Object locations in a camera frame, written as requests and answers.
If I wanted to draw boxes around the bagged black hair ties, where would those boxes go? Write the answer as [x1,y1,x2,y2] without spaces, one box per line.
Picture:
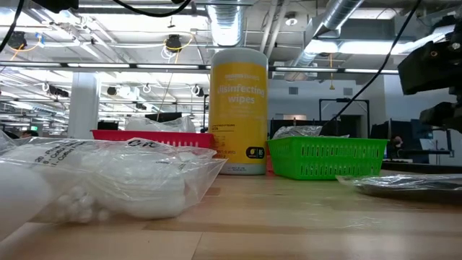
[272,125,350,141]
[335,173,462,206]

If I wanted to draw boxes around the cotton pack bag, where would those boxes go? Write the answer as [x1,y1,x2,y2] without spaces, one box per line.
[6,136,228,223]
[0,129,58,242]

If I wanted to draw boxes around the yellow disinfecting wipes canister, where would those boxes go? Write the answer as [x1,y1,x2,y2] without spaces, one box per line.
[208,47,270,176]

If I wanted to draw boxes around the red plastic mesh basket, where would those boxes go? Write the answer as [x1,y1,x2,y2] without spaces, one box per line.
[90,129,217,150]
[266,142,276,175]

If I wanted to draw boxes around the black monitor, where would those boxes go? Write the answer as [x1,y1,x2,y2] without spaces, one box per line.
[144,112,183,124]

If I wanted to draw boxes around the green plastic mesh basket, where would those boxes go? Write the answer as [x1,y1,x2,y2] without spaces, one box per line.
[266,136,390,181]

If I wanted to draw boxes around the black ceiling-mounted device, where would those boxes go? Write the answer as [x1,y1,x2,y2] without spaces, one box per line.
[165,34,183,51]
[6,30,28,50]

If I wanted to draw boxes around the white square pillar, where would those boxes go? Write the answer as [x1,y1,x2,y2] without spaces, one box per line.
[67,71,101,139]

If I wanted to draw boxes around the silver ventilation duct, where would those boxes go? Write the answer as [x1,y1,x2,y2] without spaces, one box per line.
[284,0,364,69]
[207,0,246,48]

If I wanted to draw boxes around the black metal stand frame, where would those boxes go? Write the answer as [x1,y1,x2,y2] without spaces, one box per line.
[319,97,371,139]

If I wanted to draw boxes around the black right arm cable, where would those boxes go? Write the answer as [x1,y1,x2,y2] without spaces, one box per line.
[319,0,423,137]

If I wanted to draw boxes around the black aluminium table frame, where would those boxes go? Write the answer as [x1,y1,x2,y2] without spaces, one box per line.
[381,160,462,176]

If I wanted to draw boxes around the black hanging cable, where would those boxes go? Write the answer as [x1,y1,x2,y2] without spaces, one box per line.
[0,0,26,51]

